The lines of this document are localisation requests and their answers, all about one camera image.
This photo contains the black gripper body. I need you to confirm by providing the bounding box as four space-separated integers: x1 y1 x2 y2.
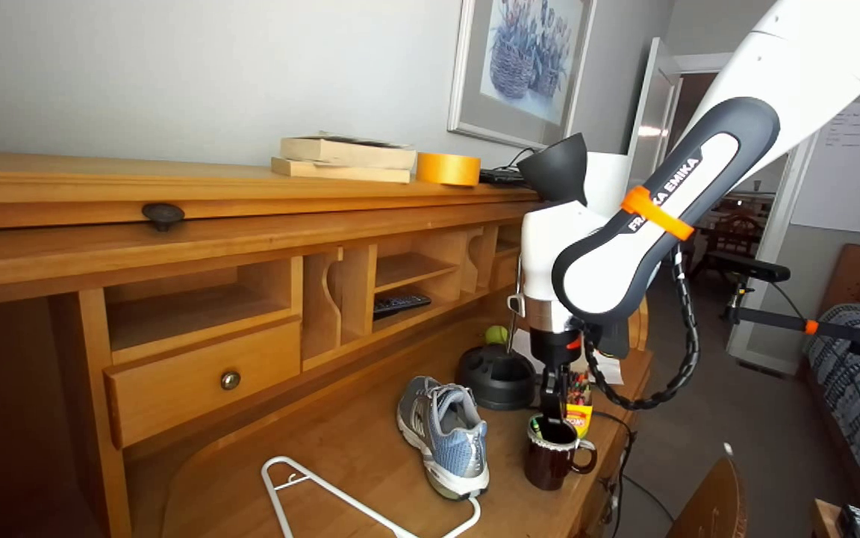
532 328 586 400

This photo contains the dark brown mug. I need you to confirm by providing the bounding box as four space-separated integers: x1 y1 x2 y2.
522 413 601 494

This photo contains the yellow green crayon box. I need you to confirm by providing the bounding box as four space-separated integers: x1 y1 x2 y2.
561 370 597 437

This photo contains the white paper sheet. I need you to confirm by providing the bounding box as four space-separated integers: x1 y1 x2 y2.
588 348 628 388

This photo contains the black desk lamp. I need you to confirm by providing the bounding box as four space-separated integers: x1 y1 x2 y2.
455 131 592 413

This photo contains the grey blue sneaker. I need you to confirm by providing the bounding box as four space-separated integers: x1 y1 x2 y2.
393 374 494 503

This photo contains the black remote control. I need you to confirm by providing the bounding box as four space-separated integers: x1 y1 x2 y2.
370 289 432 322

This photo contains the white cylinder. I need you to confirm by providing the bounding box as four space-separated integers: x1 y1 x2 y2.
583 150 640 219

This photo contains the yellow tape roll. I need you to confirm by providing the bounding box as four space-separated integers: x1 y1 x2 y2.
416 150 485 192

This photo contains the white clothes hanger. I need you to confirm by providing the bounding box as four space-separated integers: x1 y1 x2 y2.
261 455 488 538

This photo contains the white door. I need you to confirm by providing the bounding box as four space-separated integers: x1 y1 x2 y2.
622 35 686 203

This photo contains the light wooden block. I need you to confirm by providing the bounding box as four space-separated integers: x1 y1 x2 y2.
279 134 422 173
273 156 416 185

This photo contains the framed blue flower picture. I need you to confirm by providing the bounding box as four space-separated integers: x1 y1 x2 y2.
444 0 601 152

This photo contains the small side table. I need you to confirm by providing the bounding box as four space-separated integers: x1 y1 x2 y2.
813 497 860 538

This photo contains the wooden desk drawer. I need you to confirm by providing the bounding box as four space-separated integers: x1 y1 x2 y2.
102 316 305 449

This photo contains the black roll-top knob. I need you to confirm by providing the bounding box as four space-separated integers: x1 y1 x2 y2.
141 200 189 234

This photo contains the wooden roll-top desk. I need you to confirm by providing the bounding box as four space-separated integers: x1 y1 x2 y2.
0 146 653 538

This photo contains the black lamp cable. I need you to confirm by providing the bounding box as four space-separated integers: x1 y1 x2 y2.
588 407 680 538

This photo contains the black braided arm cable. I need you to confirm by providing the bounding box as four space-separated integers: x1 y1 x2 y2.
583 243 704 413

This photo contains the orange arm strap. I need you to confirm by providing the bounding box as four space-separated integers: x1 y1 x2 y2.
619 183 695 246

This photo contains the black camera stand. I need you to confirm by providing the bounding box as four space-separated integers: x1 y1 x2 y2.
703 249 860 377

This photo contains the white wall board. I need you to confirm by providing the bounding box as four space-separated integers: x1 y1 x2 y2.
792 99 860 243

